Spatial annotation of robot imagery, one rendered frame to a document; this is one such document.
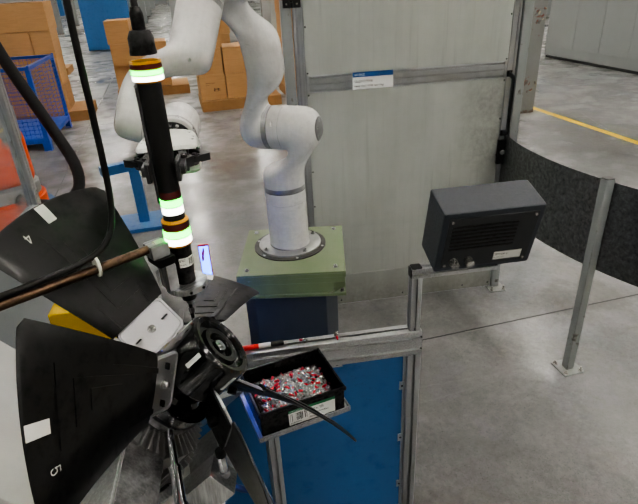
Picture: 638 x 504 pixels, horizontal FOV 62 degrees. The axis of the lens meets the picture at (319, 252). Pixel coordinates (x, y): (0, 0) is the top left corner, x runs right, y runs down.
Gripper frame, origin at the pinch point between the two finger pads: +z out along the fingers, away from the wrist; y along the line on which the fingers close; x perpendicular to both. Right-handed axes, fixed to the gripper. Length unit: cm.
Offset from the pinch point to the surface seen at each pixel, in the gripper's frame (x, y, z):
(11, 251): -8.5, 22.8, 5.4
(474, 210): -26, -65, -29
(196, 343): -23.5, -1.9, 13.0
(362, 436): -101, -38, -36
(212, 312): -30.6, -2.9, -6.1
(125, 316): -21.1, 9.0, 6.8
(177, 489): -38.8, 2.4, 26.2
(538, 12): -25, -383, -575
